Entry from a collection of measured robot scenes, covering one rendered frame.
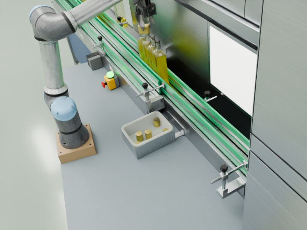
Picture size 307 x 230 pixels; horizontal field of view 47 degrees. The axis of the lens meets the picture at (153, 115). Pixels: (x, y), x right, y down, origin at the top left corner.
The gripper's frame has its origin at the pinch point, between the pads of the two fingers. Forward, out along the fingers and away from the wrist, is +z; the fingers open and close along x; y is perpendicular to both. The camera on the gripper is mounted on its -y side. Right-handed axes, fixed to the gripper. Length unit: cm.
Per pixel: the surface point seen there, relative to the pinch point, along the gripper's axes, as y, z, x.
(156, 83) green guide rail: 17.5, 23.5, -6.4
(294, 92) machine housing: 118, -42, -22
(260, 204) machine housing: 113, 2, -22
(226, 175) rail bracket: 88, 21, -15
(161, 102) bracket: 23.7, 32.1, -7.9
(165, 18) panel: -0.3, -0.4, 11.8
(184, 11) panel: 20.0, -12.0, 11.9
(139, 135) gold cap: 34, 36, -27
